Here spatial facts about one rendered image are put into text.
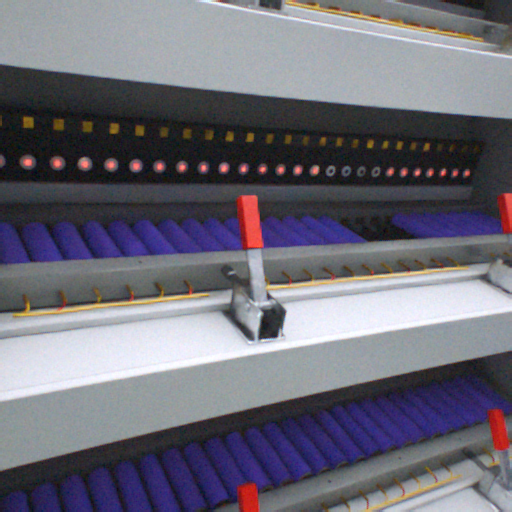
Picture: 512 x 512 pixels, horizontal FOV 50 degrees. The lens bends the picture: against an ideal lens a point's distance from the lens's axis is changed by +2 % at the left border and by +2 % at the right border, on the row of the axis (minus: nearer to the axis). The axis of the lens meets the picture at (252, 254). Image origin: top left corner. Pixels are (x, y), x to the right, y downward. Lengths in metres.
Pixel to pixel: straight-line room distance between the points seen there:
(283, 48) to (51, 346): 0.22
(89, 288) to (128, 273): 0.03
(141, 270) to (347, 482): 0.27
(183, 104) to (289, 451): 0.33
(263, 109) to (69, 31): 0.30
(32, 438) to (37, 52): 0.19
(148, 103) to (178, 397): 0.28
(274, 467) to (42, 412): 0.26
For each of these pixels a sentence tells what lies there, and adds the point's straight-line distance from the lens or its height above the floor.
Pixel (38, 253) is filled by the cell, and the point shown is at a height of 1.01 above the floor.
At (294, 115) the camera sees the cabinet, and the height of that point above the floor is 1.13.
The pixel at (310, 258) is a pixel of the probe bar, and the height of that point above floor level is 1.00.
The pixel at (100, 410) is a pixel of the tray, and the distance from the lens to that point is 0.32.
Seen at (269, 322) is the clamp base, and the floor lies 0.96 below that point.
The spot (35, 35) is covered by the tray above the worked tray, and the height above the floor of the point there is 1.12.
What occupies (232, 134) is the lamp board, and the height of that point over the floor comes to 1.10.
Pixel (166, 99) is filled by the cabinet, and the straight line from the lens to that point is 0.52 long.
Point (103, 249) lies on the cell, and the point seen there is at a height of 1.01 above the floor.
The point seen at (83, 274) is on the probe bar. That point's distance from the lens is 0.35.
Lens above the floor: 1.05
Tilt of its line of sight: 7 degrees down
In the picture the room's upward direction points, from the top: straight up
